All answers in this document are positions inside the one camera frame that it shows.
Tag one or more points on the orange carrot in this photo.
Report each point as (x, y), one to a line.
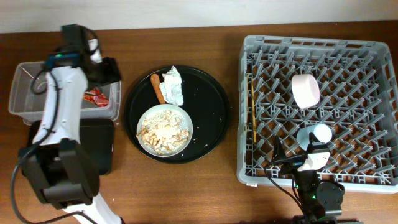
(155, 81)

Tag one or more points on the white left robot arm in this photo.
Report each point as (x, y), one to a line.
(66, 85)

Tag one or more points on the clear plastic bin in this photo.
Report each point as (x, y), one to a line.
(30, 107)

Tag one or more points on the grey dishwasher rack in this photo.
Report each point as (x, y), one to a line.
(358, 101)

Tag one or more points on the white napkin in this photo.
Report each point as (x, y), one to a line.
(171, 87)

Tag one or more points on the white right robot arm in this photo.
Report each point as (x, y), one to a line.
(319, 200)

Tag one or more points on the grey plate with food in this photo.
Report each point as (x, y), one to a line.
(164, 130)

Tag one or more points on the light blue cup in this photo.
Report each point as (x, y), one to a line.
(321, 131)

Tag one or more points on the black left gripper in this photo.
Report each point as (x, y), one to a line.
(108, 73)

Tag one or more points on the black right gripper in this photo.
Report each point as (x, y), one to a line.
(280, 157)

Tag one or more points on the black rectangular tray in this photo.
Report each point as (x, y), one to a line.
(96, 143)

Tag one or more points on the red snack wrapper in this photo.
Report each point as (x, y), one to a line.
(96, 97)

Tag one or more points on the round black tray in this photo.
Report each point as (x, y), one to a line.
(205, 101)

